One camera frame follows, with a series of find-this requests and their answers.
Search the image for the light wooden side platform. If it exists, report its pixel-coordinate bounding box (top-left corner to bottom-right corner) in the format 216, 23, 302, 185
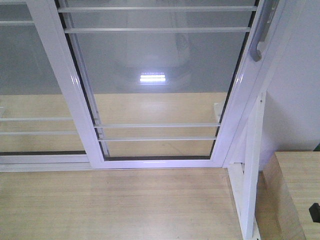
255, 151, 320, 240

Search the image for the white door frame post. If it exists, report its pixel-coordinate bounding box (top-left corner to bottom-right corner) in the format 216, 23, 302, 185
227, 93, 266, 240

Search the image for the white fixed glass panel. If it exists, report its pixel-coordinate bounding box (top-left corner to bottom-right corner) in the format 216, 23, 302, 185
0, 0, 90, 171

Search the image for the grey vertical door handle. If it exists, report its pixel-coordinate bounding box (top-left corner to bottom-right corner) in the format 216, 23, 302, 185
249, 0, 279, 62

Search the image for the white framed transparent sliding door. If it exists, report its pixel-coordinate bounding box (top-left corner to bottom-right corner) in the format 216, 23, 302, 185
26, 0, 288, 169

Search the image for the black clip at frame edge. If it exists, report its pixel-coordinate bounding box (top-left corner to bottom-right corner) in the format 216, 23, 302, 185
308, 202, 320, 223

